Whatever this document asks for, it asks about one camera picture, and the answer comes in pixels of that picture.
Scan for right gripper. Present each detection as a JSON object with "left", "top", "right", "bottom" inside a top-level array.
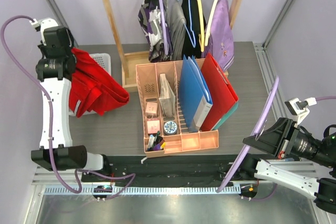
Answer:
[{"left": 240, "top": 115, "right": 336, "bottom": 166}]

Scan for lilac hanger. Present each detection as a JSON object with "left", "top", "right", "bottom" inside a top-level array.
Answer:
[
  {"left": 159, "top": 0, "right": 170, "bottom": 61},
  {"left": 216, "top": 76, "right": 279, "bottom": 193}
]

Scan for red trousers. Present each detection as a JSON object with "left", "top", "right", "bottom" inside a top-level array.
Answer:
[{"left": 69, "top": 48, "right": 130, "bottom": 118}]

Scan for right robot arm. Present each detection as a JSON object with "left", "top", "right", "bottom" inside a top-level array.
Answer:
[{"left": 236, "top": 118, "right": 335, "bottom": 214}]

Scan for cream yellow hanger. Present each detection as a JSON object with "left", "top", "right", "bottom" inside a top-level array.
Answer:
[{"left": 197, "top": 0, "right": 205, "bottom": 52}]

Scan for blue hanger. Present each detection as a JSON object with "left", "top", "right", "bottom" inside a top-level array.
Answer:
[{"left": 176, "top": 0, "right": 196, "bottom": 48}]

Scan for teal folder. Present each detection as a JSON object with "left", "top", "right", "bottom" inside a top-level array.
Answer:
[{"left": 212, "top": 102, "right": 238, "bottom": 130}]

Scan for red file folder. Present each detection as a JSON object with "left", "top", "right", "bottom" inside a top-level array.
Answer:
[{"left": 201, "top": 53, "right": 238, "bottom": 132}]

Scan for blue file folder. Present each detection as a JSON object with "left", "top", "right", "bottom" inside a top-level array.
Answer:
[{"left": 178, "top": 57, "right": 213, "bottom": 132}]

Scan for round patterned tin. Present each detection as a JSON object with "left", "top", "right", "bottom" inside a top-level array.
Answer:
[{"left": 163, "top": 121, "right": 178, "bottom": 135}]

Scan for lilac purple garment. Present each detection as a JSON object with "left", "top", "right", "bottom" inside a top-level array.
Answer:
[{"left": 201, "top": 0, "right": 234, "bottom": 71}]

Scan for pink desk organizer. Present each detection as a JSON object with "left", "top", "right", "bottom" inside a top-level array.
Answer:
[{"left": 136, "top": 61, "right": 219, "bottom": 158}]

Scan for beige book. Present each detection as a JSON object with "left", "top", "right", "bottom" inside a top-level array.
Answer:
[{"left": 159, "top": 73, "right": 175, "bottom": 118}]

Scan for pens in organizer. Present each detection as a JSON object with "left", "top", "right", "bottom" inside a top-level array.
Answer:
[{"left": 145, "top": 131, "right": 166, "bottom": 152}]

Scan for pink socket cube lower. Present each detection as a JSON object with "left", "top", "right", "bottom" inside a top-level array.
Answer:
[{"left": 146, "top": 119, "right": 160, "bottom": 135}]

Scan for pink socket cube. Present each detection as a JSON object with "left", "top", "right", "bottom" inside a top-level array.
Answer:
[
  {"left": 146, "top": 119, "right": 160, "bottom": 135},
  {"left": 145, "top": 102, "right": 158, "bottom": 117}
]

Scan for black garment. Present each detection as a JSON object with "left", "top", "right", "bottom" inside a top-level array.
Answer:
[{"left": 181, "top": 0, "right": 202, "bottom": 58}]

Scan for pink socket cube upper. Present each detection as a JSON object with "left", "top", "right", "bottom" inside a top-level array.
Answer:
[{"left": 145, "top": 102, "right": 158, "bottom": 117}]

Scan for grey garment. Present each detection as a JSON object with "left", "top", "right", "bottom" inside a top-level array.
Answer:
[{"left": 169, "top": 2, "right": 186, "bottom": 61}]

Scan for purple camouflage garment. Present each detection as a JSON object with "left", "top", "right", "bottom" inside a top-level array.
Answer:
[{"left": 138, "top": 0, "right": 173, "bottom": 63}]

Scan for white plastic basket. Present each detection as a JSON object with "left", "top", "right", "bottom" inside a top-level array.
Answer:
[{"left": 69, "top": 53, "right": 112, "bottom": 117}]

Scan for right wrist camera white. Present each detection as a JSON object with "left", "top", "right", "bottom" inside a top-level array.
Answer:
[{"left": 285, "top": 97, "right": 317, "bottom": 125}]

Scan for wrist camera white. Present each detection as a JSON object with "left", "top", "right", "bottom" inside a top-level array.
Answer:
[
  {"left": 29, "top": 18, "right": 58, "bottom": 44},
  {"left": 285, "top": 97, "right": 317, "bottom": 125}
]

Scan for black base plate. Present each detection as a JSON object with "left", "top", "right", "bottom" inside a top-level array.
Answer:
[{"left": 81, "top": 154, "right": 268, "bottom": 187}]

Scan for white slotted cable duct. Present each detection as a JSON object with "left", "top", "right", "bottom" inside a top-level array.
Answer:
[{"left": 44, "top": 184, "right": 241, "bottom": 196}]

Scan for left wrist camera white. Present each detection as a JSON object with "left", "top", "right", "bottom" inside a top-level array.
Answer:
[{"left": 29, "top": 18, "right": 58, "bottom": 44}]

